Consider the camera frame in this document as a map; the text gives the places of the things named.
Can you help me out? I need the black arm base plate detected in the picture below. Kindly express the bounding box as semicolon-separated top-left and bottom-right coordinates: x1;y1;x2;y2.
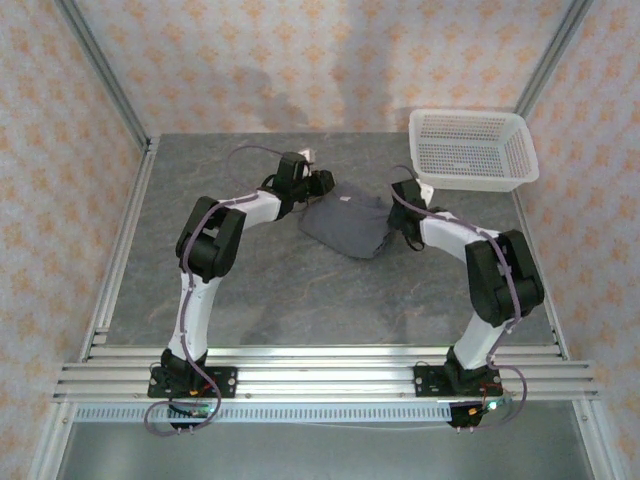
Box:
147;366;239;401
413;364;504;401

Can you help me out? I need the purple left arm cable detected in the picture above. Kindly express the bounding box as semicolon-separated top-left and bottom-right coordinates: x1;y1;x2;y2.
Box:
144;144;302;437

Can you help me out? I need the white perforated plastic basket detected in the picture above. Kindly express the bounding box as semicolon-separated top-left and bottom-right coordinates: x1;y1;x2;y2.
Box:
408;108;541;194

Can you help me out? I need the small circuit board with LED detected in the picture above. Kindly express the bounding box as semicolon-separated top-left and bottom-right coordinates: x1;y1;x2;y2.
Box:
468;397;512;417
169;402;217;420

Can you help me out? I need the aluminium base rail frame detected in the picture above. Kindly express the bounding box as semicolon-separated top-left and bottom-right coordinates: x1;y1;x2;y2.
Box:
53;343;600;404

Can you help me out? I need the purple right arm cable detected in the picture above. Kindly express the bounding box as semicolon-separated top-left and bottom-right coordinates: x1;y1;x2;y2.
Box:
389;164;530;432

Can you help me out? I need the white slotted cable duct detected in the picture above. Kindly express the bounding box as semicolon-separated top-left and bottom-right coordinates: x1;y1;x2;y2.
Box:
74;402;454;426

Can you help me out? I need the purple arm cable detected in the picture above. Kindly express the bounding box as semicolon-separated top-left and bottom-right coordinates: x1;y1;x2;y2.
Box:
389;164;530;432
144;144;302;437

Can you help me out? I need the aluminium corner post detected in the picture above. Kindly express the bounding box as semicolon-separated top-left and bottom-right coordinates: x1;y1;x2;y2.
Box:
513;0;596;119
54;0;154;151

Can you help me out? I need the grey t-shirt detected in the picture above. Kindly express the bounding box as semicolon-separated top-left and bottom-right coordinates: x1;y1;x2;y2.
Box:
298;183;397;261

